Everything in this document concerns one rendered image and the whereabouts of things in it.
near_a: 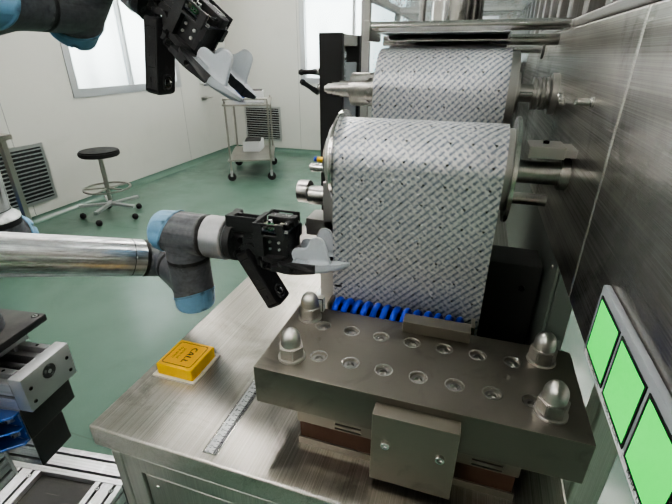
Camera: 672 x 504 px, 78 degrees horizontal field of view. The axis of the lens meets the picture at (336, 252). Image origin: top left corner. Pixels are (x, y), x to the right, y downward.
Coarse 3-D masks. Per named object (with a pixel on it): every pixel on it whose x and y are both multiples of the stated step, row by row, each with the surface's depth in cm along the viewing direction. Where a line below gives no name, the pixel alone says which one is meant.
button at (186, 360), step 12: (180, 348) 75; (192, 348) 75; (204, 348) 75; (168, 360) 72; (180, 360) 72; (192, 360) 72; (204, 360) 73; (168, 372) 71; (180, 372) 70; (192, 372) 70
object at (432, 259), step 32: (352, 224) 64; (384, 224) 62; (416, 224) 60; (448, 224) 59; (480, 224) 58; (352, 256) 66; (384, 256) 64; (416, 256) 63; (448, 256) 61; (480, 256) 59; (352, 288) 68; (384, 288) 67; (416, 288) 65; (448, 288) 63; (480, 288) 61
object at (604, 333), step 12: (600, 312) 36; (600, 324) 35; (612, 324) 33; (600, 336) 35; (612, 336) 32; (588, 348) 37; (600, 348) 34; (612, 348) 32; (600, 360) 34; (600, 372) 34
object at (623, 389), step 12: (624, 348) 30; (624, 360) 30; (612, 372) 31; (624, 372) 29; (636, 372) 28; (612, 384) 31; (624, 384) 29; (636, 384) 27; (612, 396) 31; (624, 396) 29; (636, 396) 27; (612, 408) 30; (624, 408) 29; (624, 420) 28; (624, 432) 28
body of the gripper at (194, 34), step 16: (144, 0) 62; (160, 0) 62; (176, 0) 59; (192, 0) 61; (208, 0) 64; (160, 16) 63; (176, 16) 60; (192, 16) 61; (208, 16) 61; (224, 16) 64; (176, 32) 62; (192, 32) 62; (208, 32) 61; (224, 32) 65; (192, 48) 62; (208, 48) 66
